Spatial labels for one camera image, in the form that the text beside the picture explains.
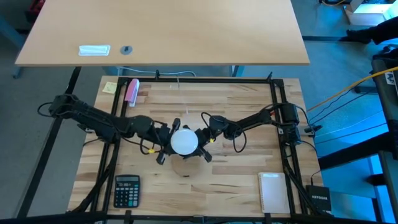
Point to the black desk calculator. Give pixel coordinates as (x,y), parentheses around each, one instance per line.
(126,191)

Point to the grey desk grommet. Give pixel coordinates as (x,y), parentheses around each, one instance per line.
(126,50)

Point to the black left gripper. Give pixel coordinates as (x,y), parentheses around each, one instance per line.
(162,139)

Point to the black equipment cart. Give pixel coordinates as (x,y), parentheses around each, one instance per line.
(388,102)

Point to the black floor rail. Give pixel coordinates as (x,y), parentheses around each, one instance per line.
(351,151)
(46,149)

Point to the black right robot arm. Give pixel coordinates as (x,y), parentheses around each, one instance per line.
(255,119)

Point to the white open box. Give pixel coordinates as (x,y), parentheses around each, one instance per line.
(367,14)

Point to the yellow sticky note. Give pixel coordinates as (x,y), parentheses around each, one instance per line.
(109,88)

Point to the person's leg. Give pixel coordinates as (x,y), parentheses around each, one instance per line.
(373,32)

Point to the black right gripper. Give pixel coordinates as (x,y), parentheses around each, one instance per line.
(205,138)

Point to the pink and white stapler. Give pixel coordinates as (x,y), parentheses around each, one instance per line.
(132,91)

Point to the light wooden desk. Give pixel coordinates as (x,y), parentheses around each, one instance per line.
(171,31)

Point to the wooden base table lamp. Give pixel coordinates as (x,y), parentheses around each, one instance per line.
(186,169)

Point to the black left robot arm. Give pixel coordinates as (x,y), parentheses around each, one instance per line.
(93,119)

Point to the black Netgear network switch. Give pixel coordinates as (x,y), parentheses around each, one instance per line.
(318,199)

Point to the black metal table frame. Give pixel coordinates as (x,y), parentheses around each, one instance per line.
(202,80)

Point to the white spiral notebook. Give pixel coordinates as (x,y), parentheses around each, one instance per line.
(273,193)

